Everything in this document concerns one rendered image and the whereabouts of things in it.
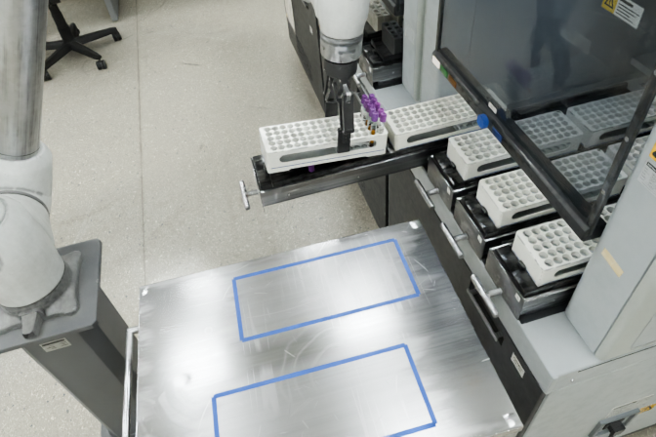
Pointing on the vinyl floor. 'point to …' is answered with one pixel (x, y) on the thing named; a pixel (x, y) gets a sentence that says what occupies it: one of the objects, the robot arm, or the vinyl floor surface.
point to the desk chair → (72, 38)
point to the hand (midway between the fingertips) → (337, 131)
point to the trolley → (315, 347)
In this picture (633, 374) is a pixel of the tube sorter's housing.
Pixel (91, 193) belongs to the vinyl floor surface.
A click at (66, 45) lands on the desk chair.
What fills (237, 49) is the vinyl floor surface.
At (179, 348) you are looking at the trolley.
